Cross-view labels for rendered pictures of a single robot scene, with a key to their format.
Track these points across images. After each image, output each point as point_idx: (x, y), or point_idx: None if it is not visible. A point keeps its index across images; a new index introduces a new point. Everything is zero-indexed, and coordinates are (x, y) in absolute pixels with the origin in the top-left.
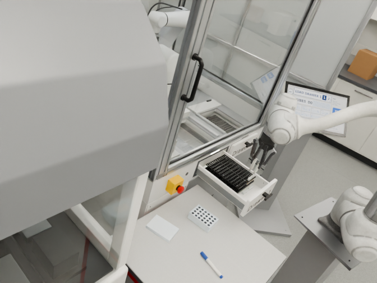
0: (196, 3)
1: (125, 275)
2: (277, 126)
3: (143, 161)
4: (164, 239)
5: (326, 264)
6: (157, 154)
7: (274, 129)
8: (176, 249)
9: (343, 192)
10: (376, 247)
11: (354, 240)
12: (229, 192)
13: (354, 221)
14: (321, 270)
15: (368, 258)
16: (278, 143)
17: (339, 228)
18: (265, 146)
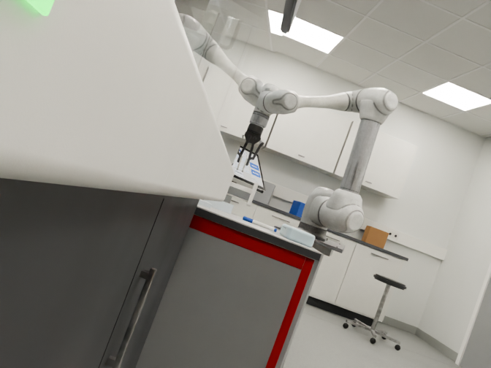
0: None
1: (231, 179)
2: (285, 91)
3: (296, 11)
4: (205, 204)
5: (313, 271)
6: (294, 17)
7: (283, 94)
8: (222, 212)
9: (310, 195)
10: (362, 211)
11: (345, 209)
12: (230, 184)
13: (338, 196)
14: (308, 282)
15: (358, 223)
16: (288, 107)
17: (316, 228)
18: (253, 137)
